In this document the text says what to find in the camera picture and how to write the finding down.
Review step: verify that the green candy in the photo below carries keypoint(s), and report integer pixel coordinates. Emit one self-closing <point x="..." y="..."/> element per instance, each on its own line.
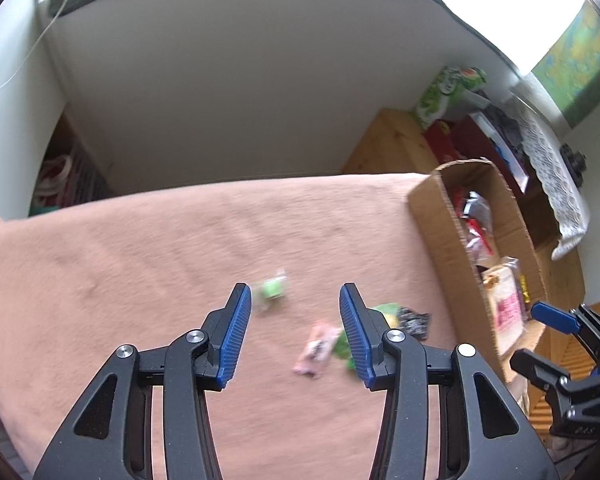
<point x="272" y="289"/>

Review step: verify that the white lace cloth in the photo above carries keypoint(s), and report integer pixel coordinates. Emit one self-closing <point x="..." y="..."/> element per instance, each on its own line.
<point x="555" y="175"/>

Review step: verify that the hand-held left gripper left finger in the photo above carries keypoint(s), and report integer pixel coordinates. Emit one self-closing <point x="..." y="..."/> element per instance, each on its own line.
<point x="235" y="335"/>

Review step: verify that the cardboard box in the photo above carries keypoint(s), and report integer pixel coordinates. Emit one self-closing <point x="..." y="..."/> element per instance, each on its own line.
<point x="440" y="220"/>

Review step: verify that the dark figurine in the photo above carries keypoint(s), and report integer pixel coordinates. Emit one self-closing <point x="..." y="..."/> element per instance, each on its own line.
<point x="575" y="160"/>

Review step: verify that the shoe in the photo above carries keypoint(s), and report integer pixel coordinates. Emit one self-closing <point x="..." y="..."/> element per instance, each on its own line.
<point x="55" y="180"/>

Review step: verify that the red brown snack packet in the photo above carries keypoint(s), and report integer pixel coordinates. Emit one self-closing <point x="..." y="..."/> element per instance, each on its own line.
<point x="458" y="200"/>

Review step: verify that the plain green snack packet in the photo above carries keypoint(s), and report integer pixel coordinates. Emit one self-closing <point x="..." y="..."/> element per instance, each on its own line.
<point x="344" y="345"/>

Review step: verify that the black snack packet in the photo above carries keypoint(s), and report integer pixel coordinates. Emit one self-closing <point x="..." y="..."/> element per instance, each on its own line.
<point x="414" y="321"/>

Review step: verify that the dark cloth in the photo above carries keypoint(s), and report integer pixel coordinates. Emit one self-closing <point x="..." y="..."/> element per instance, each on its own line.
<point x="502" y="125"/>

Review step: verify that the green packet with yellow gummy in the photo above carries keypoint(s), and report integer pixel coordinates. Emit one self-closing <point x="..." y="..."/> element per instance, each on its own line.
<point x="387" y="312"/>

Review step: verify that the slatted shoe rack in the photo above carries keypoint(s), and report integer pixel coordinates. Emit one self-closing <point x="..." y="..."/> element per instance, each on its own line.
<point x="87" y="180"/>

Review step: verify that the pink snack packet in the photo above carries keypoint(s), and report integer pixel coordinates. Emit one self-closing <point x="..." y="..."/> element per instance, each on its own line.
<point x="316" y="347"/>

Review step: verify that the green gift bag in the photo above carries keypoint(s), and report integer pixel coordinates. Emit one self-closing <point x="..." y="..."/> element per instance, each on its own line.
<point x="437" y="95"/>

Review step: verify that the wall poster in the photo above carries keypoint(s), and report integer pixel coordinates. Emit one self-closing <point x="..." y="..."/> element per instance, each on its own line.
<point x="575" y="60"/>

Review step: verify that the pink blanket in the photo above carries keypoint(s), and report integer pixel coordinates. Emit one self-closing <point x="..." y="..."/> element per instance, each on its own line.
<point x="130" y="260"/>

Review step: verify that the small yellow candy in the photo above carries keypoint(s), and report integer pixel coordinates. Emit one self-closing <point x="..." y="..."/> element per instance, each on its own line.
<point x="525" y="294"/>

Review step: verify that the red shoe box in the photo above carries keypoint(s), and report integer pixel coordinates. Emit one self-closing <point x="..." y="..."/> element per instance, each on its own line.
<point x="460" y="140"/>

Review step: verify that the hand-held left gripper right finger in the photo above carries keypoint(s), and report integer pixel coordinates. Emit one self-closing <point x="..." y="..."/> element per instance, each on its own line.
<point x="355" y="335"/>

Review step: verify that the packaged bread slices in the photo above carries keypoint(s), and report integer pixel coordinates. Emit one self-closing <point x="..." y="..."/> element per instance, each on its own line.
<point x="505" y="300"/>

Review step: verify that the red round candy packet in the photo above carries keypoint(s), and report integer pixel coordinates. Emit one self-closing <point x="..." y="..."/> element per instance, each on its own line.
<point x="477" y="240"/>

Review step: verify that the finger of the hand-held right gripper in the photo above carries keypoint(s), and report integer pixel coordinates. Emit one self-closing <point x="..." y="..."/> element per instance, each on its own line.
<point x="552" y="316"/>
<point x="535" y="365"/>

